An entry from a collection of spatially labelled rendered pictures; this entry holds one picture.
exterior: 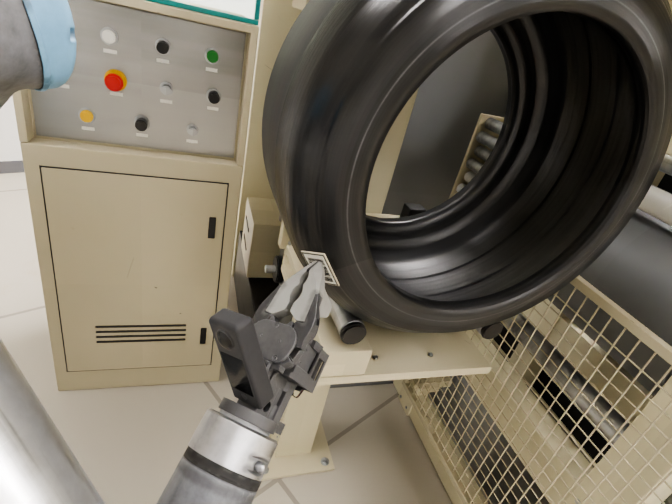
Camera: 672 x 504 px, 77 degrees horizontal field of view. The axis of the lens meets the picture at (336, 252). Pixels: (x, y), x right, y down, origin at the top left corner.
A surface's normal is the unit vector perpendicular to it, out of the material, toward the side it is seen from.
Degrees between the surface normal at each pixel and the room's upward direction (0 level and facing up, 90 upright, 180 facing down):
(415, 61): 84
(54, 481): 51
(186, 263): 90
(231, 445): 38
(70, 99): 90
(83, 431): 0
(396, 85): 85
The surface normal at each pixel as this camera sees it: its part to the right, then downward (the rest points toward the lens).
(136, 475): 0.22, -0.85
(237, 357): -0.57, 0.44
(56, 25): 0.92, 0.31
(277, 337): -0.41, -0.56
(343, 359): 0.27, 0.53
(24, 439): 0.89, -0.40
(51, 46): 0.83, 0.55
